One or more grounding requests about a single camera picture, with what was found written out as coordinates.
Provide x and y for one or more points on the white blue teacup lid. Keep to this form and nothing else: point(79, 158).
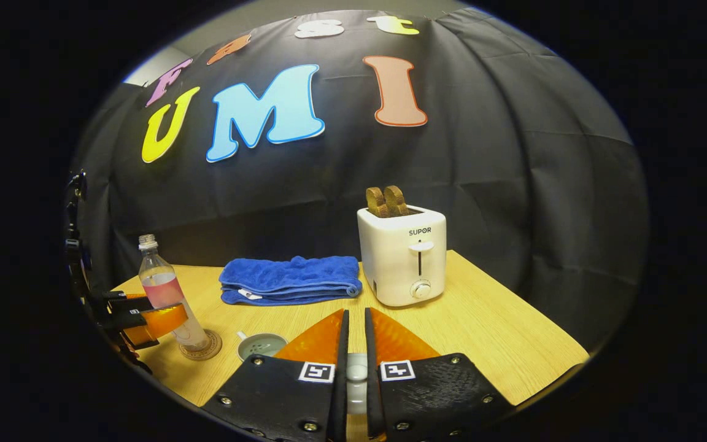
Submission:
point(356, 380)

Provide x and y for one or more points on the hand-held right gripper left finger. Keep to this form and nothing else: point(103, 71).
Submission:
point(339, 405)

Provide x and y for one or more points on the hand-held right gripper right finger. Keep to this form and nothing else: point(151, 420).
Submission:
point(374, 405)

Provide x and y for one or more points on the clear water bottle pink label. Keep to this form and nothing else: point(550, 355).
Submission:
point(160, 282)

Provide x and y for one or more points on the brown toast slice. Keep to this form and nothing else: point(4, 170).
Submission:
point(397, 199)
point(376, 202)

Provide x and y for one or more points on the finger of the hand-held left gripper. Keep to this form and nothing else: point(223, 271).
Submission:
point(129, 320)
point(126, 302)

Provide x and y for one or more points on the round brown coaster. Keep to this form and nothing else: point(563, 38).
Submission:
point(212, 347)

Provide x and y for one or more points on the folded blue towel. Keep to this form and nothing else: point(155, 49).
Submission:
point(292, 279)

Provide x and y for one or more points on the white toaster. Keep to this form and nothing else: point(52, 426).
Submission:
point(399, 264)

